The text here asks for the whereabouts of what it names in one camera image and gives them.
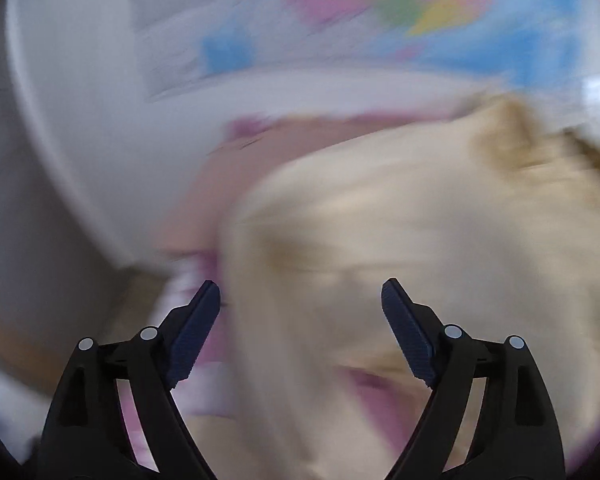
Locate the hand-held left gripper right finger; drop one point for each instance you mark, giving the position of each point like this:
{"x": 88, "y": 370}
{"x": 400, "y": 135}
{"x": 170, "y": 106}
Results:
{"x": 410, "y": 332}

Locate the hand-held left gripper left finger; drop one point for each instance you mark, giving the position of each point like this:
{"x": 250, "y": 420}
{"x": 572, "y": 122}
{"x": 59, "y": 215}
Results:
{"x": 192, "y": 332}

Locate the cream garment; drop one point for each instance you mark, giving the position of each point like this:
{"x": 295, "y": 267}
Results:
{"x": 380, "y": 220}

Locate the light pink cloth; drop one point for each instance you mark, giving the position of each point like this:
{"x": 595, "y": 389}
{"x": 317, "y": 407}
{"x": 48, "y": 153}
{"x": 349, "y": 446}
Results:
{"x": 240, "y": 170}

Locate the mustard brown garment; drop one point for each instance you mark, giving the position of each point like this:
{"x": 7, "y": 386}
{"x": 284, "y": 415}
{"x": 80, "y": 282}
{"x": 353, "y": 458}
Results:
{"x": 510, "y": 140}

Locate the colourful wall map poster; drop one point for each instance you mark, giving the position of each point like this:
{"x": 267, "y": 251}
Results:
{"x": 360, "y": 15}

